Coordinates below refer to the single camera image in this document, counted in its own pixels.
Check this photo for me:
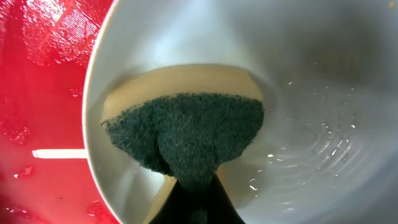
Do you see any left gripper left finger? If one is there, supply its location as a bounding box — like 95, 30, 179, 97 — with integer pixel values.
149, 181, 196, 224

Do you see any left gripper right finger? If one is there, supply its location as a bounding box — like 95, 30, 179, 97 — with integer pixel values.
206, 174, 245, 224

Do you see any green yellow sponge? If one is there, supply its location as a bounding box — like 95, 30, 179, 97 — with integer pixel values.
101, 64, 265, 223

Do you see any light blue plate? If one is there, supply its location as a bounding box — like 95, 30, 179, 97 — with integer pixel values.
83, 0, 397, 223

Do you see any red plastic tray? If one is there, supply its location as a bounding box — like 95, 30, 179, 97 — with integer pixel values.
1, 1, 116, 223

